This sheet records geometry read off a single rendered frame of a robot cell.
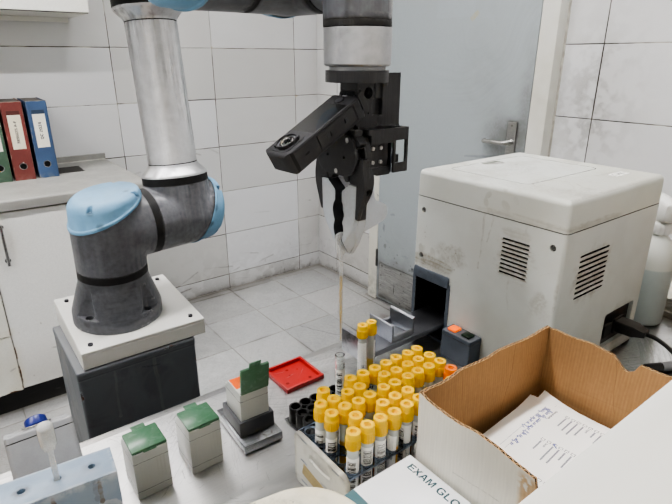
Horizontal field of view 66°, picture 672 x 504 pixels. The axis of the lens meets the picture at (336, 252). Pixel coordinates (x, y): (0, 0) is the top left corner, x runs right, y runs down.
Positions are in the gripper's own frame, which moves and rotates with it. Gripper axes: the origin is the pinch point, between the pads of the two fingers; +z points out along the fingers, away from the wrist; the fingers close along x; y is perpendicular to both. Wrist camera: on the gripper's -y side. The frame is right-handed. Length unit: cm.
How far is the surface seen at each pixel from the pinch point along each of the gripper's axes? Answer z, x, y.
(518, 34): -29, 83, 153
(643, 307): 22, -13, 61
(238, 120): 13, 228, 104
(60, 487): 16.1, -2.0, -34.6
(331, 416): 14.4, -10.9, -9.8
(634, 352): 26, -17, 51
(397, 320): 21.0, 9.3, 19.5
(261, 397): 20.1, 3.5, -10.4
